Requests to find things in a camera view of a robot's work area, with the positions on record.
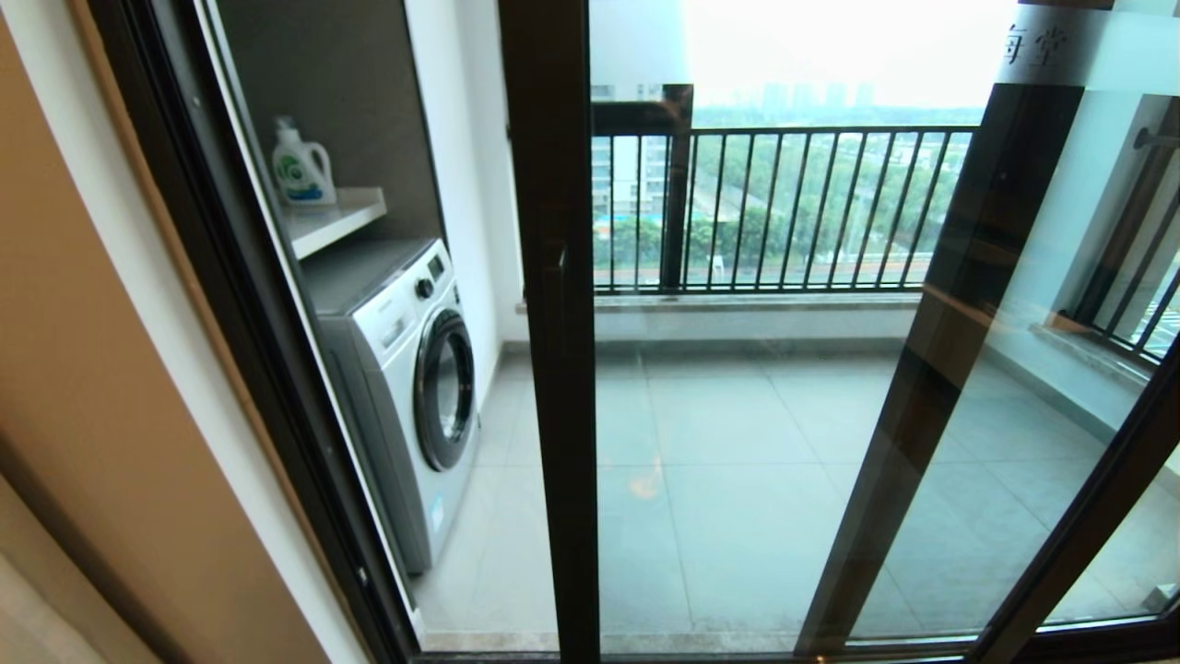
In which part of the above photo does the marble sill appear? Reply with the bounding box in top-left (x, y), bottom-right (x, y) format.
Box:
top-left (1032, 314), bottom-right (1162, 370)
top-left (514, 293), bottom-right (923, 316)

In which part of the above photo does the white wall shelf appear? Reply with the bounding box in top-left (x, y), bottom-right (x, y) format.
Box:
top-left (281, 187), bottom-right (388, 260)

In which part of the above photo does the dark brown sliding glass door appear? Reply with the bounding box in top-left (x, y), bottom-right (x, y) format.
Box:
top-left (498, 0), bottom-right (1180, 660)

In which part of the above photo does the black balcony railing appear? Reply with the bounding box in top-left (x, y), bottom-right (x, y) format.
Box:
top-left (1060, 92), bottom-right (1180, 370)
top-left (590, 124), bottom-right (978, 296)

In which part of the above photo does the white green detergent bottle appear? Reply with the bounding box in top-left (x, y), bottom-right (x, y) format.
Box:
top-left (270, 116), bottom-right (337, 206)

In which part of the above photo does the white drum washing machine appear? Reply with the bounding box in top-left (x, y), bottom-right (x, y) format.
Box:
top-left (300, 238), bottom-right (482, 575)

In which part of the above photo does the dark window frame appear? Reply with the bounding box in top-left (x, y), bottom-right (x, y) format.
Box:
top-left (590, 81), bottom-right (697, 291)

